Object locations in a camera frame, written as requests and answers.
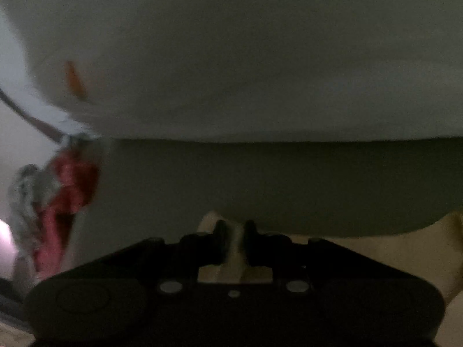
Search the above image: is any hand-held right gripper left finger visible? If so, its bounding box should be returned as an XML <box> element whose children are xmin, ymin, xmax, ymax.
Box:
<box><xmin>85</xmin><ymin>220</ymin><xmax>231</xmax><ymax>294</ymax></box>

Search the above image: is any bright lamp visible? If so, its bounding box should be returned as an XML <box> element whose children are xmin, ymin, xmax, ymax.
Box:
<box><xmin>0</xmin><ymin>219</ymin><xmax>20</xmax><ymax>279</ymax></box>

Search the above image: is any grey garment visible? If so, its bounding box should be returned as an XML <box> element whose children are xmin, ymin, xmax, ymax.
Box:
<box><xmin>8</xmin><ymin>164</ymin><xmax>62</xmax><ymax>286</ymax></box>

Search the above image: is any cream garment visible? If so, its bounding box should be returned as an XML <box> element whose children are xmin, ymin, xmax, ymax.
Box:
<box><xmin>197</xmin><ymin>211</ymin><xmax>463</xmax><ymax>347</ymax></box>

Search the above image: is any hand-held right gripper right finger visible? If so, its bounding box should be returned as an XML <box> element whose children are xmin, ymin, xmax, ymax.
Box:
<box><xmin>243</xmin><ymin>219</ymin><xmax>377</xmax><ymax>294</ymax></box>

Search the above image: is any carrot print light blue blanket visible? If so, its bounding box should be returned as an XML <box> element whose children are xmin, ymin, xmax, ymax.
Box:
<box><xmin>0</xmin><ymin>0</ymin><xmax>463</xmax><ymax>144</ymax></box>

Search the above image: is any red garment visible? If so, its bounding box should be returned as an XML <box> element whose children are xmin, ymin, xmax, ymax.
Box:
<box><xmin>33</xmin><ymin>145</ymin><xmax>100</xmax><ymax>279</ymax></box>

